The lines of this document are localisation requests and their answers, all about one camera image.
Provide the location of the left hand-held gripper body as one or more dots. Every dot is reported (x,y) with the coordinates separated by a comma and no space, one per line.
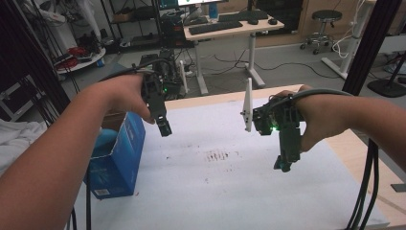
(156,96)

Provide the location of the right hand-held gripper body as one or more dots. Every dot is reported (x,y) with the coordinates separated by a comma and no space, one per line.
(288,127)

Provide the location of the blue cardboard box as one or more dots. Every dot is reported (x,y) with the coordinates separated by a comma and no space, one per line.
(115,175)

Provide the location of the person's right hand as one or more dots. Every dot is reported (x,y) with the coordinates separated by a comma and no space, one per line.
(316,121)

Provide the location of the person's left hand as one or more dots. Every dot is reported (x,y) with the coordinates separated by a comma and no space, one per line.
(127,94)

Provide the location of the white table mat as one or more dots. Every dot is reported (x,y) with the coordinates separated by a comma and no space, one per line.
(223,191)

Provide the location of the black computer tower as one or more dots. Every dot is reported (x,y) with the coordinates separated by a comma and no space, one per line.
(172,30)

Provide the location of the round white table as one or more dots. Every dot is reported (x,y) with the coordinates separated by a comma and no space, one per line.
(86,64)

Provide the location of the black metal shelf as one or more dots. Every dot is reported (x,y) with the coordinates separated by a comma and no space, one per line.
(134,19)

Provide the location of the black keyboard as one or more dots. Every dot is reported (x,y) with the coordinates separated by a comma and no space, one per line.
(242,15)
(215,27)

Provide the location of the blue cup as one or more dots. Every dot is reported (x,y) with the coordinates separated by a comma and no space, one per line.
(213,11)

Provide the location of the computer monitor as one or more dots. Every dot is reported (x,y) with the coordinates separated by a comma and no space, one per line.
(198,2)

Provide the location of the light wooden desk white legs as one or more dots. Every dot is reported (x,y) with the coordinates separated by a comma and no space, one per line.
(236,30)

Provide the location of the white metal stand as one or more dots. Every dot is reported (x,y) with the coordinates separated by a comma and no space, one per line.
(351,44)

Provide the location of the black stand with round base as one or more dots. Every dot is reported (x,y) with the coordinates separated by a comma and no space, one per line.
(387,87)

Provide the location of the black computer mouse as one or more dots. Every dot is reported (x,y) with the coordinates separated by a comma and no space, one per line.
(273,21)
(252,21)

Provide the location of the black round stool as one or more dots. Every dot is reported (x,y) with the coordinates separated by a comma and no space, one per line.
(322,22)

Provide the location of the small grey flat piece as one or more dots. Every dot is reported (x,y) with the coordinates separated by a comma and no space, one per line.
(399,188)

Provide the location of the white cloth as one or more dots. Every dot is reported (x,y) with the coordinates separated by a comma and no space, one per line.
(19,143)

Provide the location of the black aluminium post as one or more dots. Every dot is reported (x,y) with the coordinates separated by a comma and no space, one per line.
(370,48)

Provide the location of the black frame post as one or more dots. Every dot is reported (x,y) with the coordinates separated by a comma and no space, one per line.
(28,64)

